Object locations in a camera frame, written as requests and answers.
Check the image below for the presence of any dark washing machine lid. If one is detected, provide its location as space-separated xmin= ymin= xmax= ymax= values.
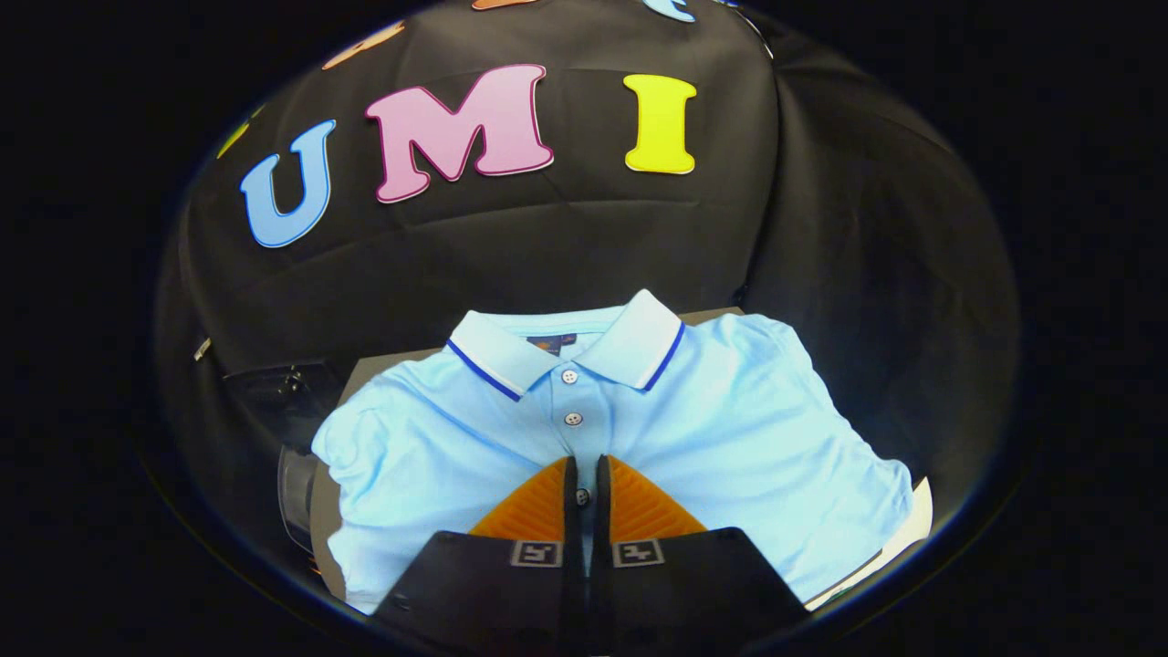
xmin=222 ymin=361 xmax=343 ymax=432

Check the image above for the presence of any light blue polo shirt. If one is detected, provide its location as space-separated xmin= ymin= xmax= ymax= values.
xmin=312 ymin=289 xmax=914 ymax=615

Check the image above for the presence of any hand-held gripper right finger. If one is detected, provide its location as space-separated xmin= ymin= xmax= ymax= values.
xmin=589 ymin=454 xmax=813 ymax=657

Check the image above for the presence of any grey beige cabinet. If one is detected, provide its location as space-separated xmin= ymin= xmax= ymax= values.
xmin=308 ymin=307 xmax=934 ymax=614

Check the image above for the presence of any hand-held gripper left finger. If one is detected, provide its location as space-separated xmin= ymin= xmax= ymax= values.
xmin=370 ymin=456 xmax=588 ymax=657

